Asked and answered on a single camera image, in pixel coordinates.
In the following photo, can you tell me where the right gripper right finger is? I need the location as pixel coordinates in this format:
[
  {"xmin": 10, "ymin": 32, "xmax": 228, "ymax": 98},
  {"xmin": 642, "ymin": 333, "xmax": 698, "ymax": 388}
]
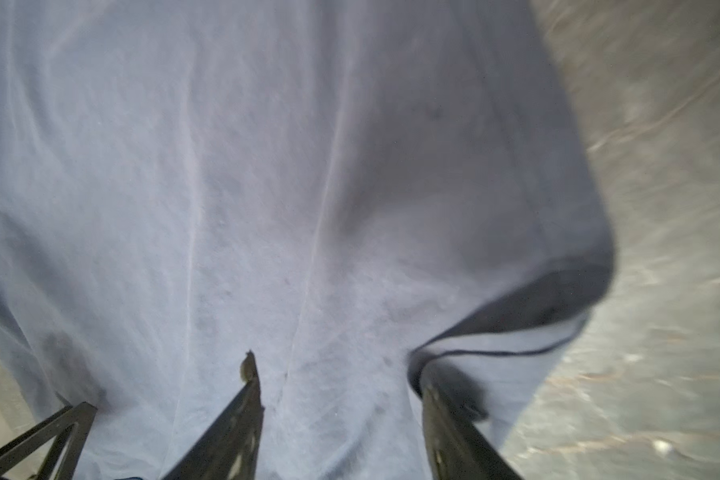
[{"xmin": 419, "ymin": 365, "xmax": 522, "ymax": 480}]

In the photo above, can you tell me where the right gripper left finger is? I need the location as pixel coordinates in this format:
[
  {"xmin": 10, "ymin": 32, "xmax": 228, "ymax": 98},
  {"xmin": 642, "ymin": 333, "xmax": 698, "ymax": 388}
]
[{"xmin": 165, "ymin": 351, "xmax": 265, "ymax": 480}]

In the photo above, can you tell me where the grey blue tank top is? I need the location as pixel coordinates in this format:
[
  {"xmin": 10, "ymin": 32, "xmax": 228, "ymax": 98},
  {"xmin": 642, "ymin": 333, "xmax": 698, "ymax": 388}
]
[{"xmin": 0, "ymin": 1, "xmax": 614, "ymax": 479}]

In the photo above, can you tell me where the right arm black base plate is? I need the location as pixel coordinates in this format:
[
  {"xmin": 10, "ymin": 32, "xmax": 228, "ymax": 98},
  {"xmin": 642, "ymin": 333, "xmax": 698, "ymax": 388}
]
[{"xmin": 0, "ymin": 402, "xmax": 97, "ymax": 480}]

